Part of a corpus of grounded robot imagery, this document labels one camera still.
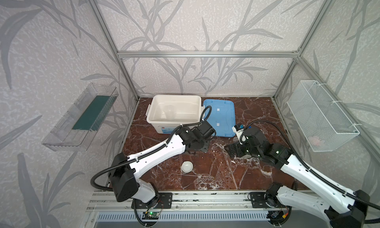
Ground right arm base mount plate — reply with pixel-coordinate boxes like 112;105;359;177
247;191;270;209

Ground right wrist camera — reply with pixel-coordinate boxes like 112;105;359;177
232;123;244;138

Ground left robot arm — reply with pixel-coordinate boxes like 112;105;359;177
90;120;216;208

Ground white wire mesh basket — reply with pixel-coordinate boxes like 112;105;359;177
287;80;360;152

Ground clear plastic measuring beaker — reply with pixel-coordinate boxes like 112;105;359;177
163;105;177;120

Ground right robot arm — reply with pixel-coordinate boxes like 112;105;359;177
225;124;380;228

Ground white plastic storage bin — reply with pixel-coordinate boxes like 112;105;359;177
145;95;202;134

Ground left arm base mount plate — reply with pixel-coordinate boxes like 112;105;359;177
132;192;173;210

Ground light blue bin lid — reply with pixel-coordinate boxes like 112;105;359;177
203;99;236;138

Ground small white ceramic dish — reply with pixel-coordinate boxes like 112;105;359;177
181;161;194;174

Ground glass stirring rod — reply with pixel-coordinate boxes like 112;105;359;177
173;174;215;179

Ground aluminium front rail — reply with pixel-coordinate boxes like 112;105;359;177
85;190;330;212

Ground green circuit board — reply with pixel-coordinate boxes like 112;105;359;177
142;211;160;220

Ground pink object in basket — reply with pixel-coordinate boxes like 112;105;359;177
308;136;323;147

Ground clear wall shelf green liner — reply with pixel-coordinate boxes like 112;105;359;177
42;83;119;152

